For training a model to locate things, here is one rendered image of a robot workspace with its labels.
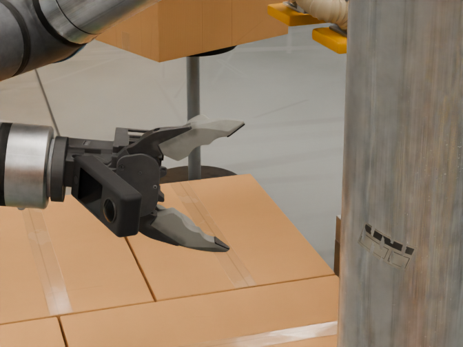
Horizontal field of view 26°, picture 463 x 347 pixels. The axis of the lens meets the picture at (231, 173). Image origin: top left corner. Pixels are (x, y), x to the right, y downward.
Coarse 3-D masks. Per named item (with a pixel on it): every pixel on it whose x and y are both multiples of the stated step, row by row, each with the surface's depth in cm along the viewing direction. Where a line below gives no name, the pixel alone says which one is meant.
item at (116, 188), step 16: (80, 160) 105; (96, 160) 106; (80, 176) 105; (96, 176) 102; (112, 176) 102; (80, 192) 106; (96, 192) 102; (112, 192) 99; (128, 192) 99; (96, 208) 103; (112, 208) 99; (128, 208) 99; (112, 224) 100; (128, 224) 99
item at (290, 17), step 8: (272, 8) 179; (280, 8) 178; (288, 8) 178; (296, 8) 176; (272, 16) 180; (280, 16) 176; (288, 16) 173; (296, 16) 173; (304, 16) 174; (288, 24) 174; (296, 24) 174; (304, 24) 175
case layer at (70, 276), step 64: (192, 192) 257; (256, 192) 257; (0, 256) 224; (64, 256) 224; (128, 256) 224; (192, 256) 224; (256, 256) 224; (0, 320) 198; (64, 320) 198; (128, 320) 198; (192, 320) 198; (256, 320) 198; (320, 320) 198
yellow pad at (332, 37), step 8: (312, 32) 165; (320, 32) 162; (328, 32) 162; (336, 32) 162; (344, 32) 160; (320, 40) 162; (328, 40) 160; (336, 40) 158; (344, 40) 158; (336, 48) 157; (344, 48) 157
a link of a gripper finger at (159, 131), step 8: (160, 128) 105; (168, 128) 105; (176, 128) 105; (184, 128) 105; (144, 136) 105; (152, 136) 105; (160, 136) 105; (168, 136) 105; (136, 144) 105; (144, 144) 105; (152, 144) 105; (128, 152) 105; (136, 152) 105; (144, 152) 105; (152, 152) 105; (160, 152) 105
